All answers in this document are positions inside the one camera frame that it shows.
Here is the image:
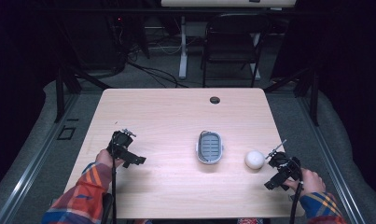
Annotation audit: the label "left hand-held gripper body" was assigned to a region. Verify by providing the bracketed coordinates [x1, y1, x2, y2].
[106, 130, 147, 169]

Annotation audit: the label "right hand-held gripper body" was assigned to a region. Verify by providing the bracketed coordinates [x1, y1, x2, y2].
[263, 151, 302, 191]

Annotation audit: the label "white ball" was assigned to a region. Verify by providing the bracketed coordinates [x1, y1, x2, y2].
[244, 150, 266, 171]

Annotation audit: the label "small grey white basket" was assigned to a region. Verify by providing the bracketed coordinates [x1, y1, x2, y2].
[195, 130, 225, 165]

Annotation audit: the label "person's left hand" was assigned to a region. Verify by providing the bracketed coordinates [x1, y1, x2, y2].
[95, 148, 125, 169]

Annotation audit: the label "person's right hand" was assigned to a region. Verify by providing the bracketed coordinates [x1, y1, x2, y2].
[283, 167, 327, 198]

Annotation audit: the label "person's red clothing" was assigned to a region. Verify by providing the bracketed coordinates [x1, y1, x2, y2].
[236, 217, 264, 224]

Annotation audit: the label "black chair armrest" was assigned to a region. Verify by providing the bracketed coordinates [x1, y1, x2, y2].
[101, 192, 115, 224]

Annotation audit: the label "black metal stand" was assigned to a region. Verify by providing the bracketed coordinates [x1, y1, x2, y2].
[53, 60, 113, 124]
[263, 66, 320, 127]

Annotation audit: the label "black folding chair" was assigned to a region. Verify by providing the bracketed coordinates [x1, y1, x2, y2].
[200, 12, 273, 89]

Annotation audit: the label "white desk top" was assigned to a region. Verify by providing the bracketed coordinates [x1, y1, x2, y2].
[160, 0, 298, 8]

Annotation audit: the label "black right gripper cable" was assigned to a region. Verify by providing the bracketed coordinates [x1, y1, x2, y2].
[289, 158, 304, 224]

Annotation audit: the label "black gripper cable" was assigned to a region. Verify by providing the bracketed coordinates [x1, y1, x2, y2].
[289, 158, 304, 224]
[111, 146, 118, 224]

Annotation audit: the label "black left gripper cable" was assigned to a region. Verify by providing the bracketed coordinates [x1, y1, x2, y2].
[111, 146, 118, 224]

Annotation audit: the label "grey metal floor rail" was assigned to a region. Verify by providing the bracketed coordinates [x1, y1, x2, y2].
[297, 94, 368, 224]
[0, 92, 81, 224]

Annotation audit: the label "black floor cables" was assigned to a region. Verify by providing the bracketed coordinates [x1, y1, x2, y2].
[125, 40, 189, 89]

